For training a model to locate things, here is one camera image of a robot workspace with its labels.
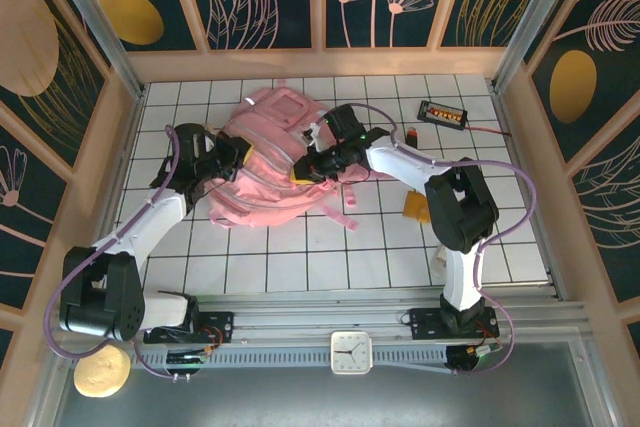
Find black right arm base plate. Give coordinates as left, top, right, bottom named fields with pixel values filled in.
left=409, top=306, right=500, bottom=341

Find grey slotted cable duct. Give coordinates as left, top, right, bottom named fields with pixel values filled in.
left=132, top=345, right=451, bottom=374

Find white square clock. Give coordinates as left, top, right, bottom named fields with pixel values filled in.
left=330, top=330, right=374, bottom=375

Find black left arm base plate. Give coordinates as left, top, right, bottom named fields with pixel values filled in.
left=143, top=311, right=235, bottom=345

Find thin red cable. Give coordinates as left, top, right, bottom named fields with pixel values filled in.
left=464, top=121, right=512, bottom=137

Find pink backpack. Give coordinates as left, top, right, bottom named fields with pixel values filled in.
left=207, top=79, right=386, bottom=236

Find round yellow sponge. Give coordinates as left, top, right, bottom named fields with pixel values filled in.
left=73, top=345, right=132, bottom=399

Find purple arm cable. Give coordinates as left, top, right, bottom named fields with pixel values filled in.
left=43, top=125, right=181, bottom=381
left=344, top=102, right=539, bottom=377

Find yellow-brown wallet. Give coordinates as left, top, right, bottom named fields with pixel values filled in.
left=402, top=190, right=432, bottom=225

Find aluminium mounting rail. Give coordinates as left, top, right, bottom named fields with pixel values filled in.
left=49, top=291, right=589, bottom=346

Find grey metal plate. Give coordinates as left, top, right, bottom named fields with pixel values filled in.
left=27, top=339, right=619, bottom=427

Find black controller module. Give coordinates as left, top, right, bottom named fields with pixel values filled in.
left=166, top=346, right=215, bottom=382
left=446, top=344, right=504, bottom=377

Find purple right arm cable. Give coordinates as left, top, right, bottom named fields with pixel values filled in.
left=344, top=102, right=539, bottom=377

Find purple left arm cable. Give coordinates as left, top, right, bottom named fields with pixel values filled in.
left=43, top=125, right=181, bottom=381

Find aluminium frame post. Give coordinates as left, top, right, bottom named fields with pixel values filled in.
left=491, top=0, right=586, bottom=94
left=42, top=0, right=147, bottom=98

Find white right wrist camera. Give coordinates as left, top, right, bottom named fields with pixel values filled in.
left=298, top=121, right=327, bottom=152

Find black charger board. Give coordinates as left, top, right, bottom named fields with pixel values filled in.
left=417, top=100, right=469, bottom=129

